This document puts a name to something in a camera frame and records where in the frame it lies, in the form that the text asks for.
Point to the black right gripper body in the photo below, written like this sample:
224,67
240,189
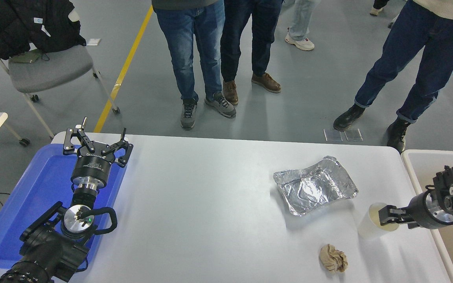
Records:
417,212

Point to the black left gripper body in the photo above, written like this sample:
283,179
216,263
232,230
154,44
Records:
91,169

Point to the white paper cup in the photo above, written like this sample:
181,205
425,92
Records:
367,230

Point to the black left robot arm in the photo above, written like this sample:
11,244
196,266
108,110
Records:
49,251

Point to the large pale bin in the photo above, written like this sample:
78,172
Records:
419,169

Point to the blue plastic tray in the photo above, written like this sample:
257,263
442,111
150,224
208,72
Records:
34,188

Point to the crumpled tan paper ball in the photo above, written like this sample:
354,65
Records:
332,258

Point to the crumpled silver foil tray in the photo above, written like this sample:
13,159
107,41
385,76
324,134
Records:
313,188

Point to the clear floor plate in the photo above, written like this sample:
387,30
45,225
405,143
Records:
353,134
333,135

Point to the olive pouch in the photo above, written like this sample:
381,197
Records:
26,58

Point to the white paper sheet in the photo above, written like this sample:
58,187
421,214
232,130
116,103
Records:
93,41

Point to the person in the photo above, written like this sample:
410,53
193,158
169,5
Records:
183,47
407,59
301,23
266,35
378,10

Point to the black padded jacket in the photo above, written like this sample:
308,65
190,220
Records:
22,23

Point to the white frame leg with caster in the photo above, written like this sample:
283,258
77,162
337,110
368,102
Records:
24,142

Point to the grey seat white frame chair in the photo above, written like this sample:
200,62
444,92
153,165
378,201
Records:
49,70

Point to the white frame wheeled chair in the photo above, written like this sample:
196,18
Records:
390,25

